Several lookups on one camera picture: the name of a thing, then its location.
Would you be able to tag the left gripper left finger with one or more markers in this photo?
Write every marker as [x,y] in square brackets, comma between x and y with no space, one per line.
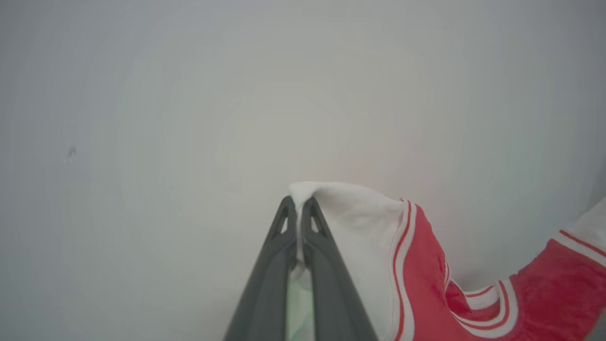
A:
[265,293]

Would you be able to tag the red and white jersey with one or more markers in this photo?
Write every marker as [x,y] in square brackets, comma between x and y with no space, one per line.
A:
[426,274]

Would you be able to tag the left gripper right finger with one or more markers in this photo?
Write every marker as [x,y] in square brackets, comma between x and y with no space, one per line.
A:
[331,293]

